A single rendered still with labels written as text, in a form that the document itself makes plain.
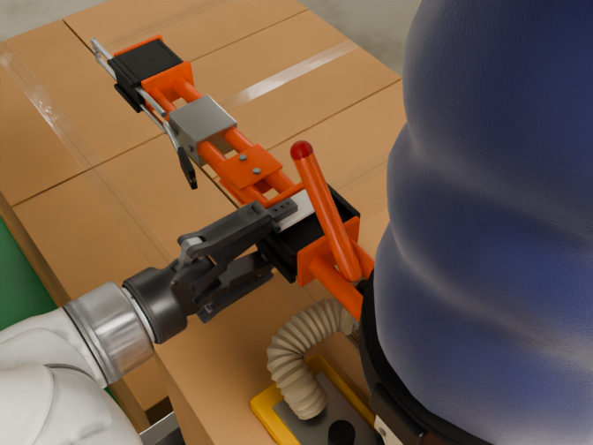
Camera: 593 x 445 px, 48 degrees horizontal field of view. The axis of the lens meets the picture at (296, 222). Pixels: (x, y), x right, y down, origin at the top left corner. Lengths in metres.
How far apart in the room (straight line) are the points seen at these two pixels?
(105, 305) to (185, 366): 0.18
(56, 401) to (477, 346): 0.29
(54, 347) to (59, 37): 1.50
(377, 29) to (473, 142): 2.66
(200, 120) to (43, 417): 0.47
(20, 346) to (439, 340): 0.37
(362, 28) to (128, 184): 1.63
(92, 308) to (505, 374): 0.40
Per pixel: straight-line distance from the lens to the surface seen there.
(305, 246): 0.70
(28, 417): 0.50
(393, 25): 2.98
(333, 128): 1.65
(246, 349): 0.82
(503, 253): 0.34
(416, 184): 0.37
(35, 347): 0.63
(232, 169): 0.79
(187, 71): 0.94
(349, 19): 2.99
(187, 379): 0.81
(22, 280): 2.17
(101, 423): 0.51
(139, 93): 0.92
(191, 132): 0.84
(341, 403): 0.76
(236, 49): 1.90
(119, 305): 0.66
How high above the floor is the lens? 1.67
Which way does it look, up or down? 51 degrees down
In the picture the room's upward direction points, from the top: straight up
